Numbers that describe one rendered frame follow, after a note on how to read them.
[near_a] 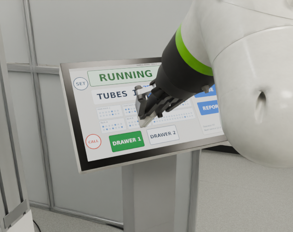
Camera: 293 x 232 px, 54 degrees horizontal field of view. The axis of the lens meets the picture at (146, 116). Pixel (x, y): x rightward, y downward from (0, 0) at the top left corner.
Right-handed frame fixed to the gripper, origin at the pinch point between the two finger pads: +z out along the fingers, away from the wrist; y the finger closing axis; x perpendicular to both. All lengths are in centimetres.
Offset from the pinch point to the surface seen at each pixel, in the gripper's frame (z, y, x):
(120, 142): 17.4, 1.7, 0.4
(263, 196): 134, -136, 35
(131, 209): 43.7, -4.7, 17.7
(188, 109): 17.4, -21.9, -5.8
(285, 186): 136, -163, 32
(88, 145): 17.4, 10.2, -0.2
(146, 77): 17.6, -11.1, -18.0
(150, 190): 37.8, -10.8, 13.5
